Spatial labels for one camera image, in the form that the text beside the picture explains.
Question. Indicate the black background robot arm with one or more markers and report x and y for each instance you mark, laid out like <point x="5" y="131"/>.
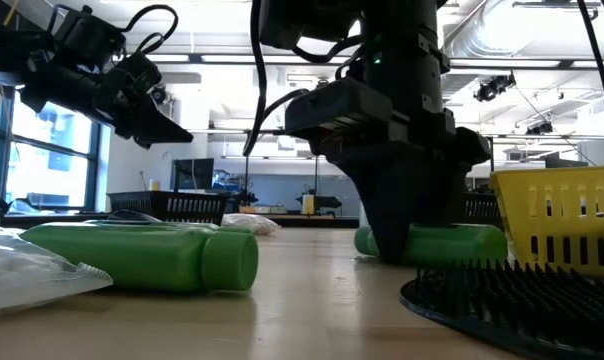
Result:
<point x="244" y="197"/>
<point x="327" y="201"/>

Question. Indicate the cotton swab bag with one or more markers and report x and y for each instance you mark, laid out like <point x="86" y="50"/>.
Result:
<point x="27" y="275"/>

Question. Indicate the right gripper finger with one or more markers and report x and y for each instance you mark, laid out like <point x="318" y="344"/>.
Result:
<point x="412" y="200"/>
<point x="354" y="185"/>

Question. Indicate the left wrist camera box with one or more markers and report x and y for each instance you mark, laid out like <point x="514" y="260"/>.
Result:
<point x="89" y="37"/>

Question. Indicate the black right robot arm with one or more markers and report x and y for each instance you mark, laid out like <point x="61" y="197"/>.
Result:
<point x="402" y="50"/>

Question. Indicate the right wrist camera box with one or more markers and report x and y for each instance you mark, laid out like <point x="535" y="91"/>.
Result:
<point x="307" y="22"/>

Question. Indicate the black plastic basket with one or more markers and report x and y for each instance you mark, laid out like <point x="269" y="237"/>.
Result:
<point x="167" y="202"/>
<point x="482" y="210"/>

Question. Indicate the green travel bottle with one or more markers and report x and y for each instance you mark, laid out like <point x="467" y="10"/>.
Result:
<point x="132" y="260"/>
<point x="457" y="245"/>
<point x="172" y="226"/>

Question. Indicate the bagged black round pad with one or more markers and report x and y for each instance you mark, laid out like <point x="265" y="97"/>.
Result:
<point x="132" y="218"/>

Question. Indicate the yellow plastic basket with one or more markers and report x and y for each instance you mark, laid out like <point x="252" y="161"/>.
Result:
<point x="552" y="182"/>

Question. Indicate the long ceiling light bar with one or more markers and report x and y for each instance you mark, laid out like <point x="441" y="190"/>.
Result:
<point x="564" y="63"/>

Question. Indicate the yellow cup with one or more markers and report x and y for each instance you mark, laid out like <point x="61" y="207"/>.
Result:
<point x="308" y="202"/>
<point x="155" y="185"/>

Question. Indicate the black oval bristle brush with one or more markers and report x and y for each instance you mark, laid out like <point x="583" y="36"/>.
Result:
<point x="522" y="310"/>

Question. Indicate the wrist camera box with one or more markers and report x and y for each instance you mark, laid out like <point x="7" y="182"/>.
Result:
<point x="307" y="22"/>
<point x="89" y="37"/>

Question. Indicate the large window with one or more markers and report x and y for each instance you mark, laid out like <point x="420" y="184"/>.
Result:
<point x="47" y="165"/>

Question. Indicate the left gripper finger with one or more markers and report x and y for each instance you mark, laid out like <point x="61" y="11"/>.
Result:
<point x="157" y="117"/>
<point x="147" y="137"/>

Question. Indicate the black background rig frame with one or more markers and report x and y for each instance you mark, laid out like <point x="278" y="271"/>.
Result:
<point x="246" y="175"/>

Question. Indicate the cotton ball bag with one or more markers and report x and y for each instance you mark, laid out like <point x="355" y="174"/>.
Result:
<point x="252" y="224"/>

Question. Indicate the black background monitor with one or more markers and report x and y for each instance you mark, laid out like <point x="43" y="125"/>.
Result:
<point x="192" y="174"/>

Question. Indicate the black ceiling camera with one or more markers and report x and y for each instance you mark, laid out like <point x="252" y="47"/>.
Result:
<point x="160" y="95"/>
<point x="492" y="89"/>
<point x="539" y="129"/>

